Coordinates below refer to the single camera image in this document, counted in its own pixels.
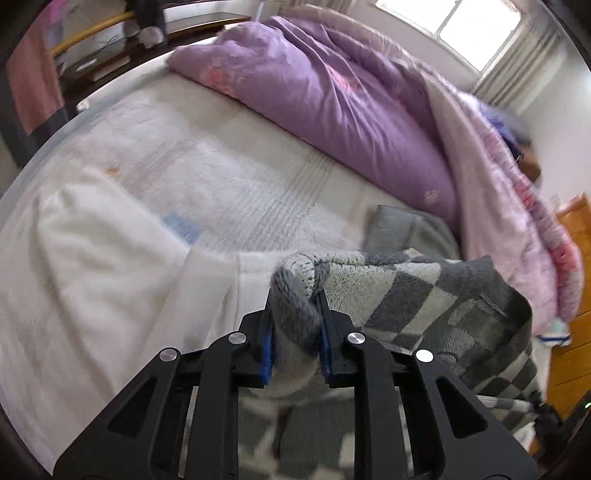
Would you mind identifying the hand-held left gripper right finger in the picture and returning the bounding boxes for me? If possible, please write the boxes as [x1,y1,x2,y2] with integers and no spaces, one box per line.
[316,292,540,480]

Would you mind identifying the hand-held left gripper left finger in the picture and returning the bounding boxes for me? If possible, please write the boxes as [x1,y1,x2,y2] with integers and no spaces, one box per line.
[54,292,277,480]

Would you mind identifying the grey checkered knit sweater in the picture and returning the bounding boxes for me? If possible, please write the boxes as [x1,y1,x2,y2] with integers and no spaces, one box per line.
[182,204,548,480]

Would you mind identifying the orange wooden cabinet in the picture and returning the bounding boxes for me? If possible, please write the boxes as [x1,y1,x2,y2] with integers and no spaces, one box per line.
[526,194,591,455]

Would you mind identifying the white garment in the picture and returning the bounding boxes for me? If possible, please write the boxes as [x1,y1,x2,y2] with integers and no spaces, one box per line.
[0,167,278,472]

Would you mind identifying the white bed sheet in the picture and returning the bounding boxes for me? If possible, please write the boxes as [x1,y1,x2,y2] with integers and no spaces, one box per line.
[0,69,393,472]

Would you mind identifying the purple floral duvet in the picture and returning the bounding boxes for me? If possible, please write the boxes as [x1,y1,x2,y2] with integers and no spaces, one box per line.
[167,6,583,330]

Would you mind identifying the dark wooden bedside desk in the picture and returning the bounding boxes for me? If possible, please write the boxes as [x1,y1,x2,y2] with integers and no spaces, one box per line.
[59,13,252,109]

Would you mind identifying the beige curtain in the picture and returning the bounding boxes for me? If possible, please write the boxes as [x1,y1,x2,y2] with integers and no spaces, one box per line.
[471,21,566,112]

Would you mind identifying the window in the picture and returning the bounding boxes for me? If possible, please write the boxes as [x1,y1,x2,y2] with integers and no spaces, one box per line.
[376,0,522,72]

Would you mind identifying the pink hanging cloth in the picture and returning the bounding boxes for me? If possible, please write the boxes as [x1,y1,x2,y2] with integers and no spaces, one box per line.
[7,14,68,137]

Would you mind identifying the yellow curved pipe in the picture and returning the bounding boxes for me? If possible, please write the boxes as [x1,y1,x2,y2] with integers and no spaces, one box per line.
[50,11,137,57]

